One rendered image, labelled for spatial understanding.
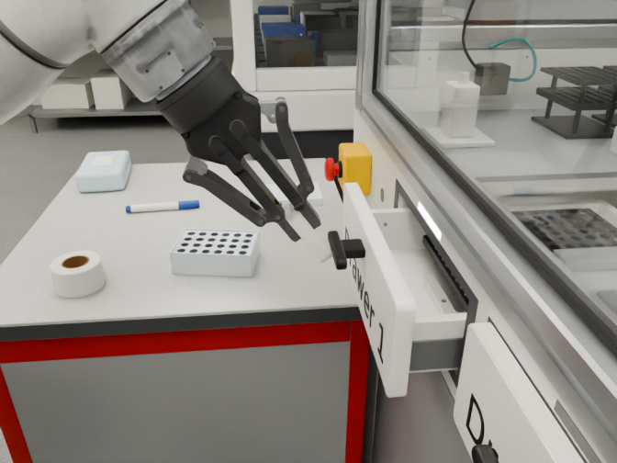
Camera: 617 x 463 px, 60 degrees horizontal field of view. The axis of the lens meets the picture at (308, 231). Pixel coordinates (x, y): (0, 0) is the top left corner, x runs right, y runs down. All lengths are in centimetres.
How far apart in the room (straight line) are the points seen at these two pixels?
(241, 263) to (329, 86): 66
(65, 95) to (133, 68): 415
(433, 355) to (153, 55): 37
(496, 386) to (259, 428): 55
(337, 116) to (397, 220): 69
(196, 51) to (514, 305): 33
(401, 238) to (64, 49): 46
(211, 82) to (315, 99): 88
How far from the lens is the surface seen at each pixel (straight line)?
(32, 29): 51
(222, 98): 50
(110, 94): 449
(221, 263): 82
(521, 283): 41
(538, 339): 40
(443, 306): 62
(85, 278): 83
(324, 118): 137
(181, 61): 48
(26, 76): 53
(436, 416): 65
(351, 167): 88
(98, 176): 118
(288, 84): 135
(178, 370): 84
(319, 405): 90
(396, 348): 50
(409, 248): 75
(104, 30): 49
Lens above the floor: 119
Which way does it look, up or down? 27 degrees down
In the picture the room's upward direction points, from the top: straight up
